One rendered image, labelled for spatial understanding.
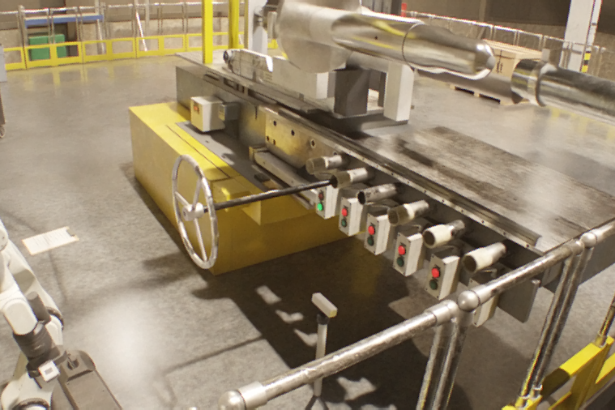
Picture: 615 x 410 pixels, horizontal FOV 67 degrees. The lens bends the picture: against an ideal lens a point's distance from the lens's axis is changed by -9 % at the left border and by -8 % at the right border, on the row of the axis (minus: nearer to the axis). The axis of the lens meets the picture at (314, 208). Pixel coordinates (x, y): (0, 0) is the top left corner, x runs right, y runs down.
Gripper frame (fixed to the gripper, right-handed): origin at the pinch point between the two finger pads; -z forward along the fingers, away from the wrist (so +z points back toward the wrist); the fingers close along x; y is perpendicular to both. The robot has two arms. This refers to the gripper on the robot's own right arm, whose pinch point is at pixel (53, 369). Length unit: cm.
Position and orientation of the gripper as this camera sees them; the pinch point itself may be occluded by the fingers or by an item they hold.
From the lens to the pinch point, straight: 160.2
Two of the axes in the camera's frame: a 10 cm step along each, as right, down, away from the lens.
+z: -0.9, -8.3, -5.5
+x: 7.3, -4.3, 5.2
